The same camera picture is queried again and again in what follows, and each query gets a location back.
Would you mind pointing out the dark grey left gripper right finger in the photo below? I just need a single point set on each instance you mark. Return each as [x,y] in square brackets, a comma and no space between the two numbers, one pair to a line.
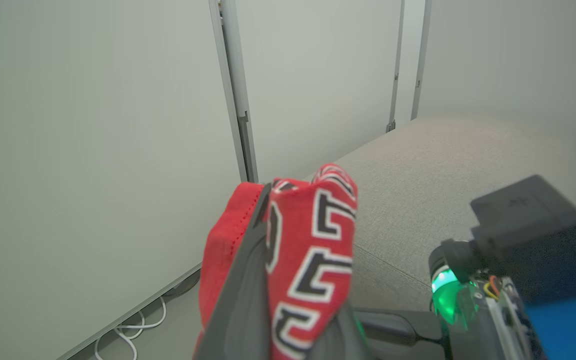
[343,340]

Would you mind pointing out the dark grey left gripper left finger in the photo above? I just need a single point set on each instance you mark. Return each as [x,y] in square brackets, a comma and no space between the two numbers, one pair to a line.
[240,310]

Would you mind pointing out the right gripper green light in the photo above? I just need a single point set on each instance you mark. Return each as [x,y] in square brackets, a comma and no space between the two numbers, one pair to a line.
[488,320]

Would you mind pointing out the red basketball jersey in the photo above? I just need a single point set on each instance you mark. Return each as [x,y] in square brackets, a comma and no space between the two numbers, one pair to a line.
[313,250]

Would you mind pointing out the light grey fabric sofa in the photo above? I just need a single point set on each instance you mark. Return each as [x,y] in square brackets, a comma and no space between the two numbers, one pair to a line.
[433,175]

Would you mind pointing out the dark grey wrist camera box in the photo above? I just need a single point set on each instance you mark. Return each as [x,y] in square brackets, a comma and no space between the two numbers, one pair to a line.
[543,235]

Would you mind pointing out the grey partition frame post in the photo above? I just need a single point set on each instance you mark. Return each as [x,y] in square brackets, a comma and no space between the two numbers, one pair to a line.
[420,60]
[396,65]
[228,90]
[243,100]

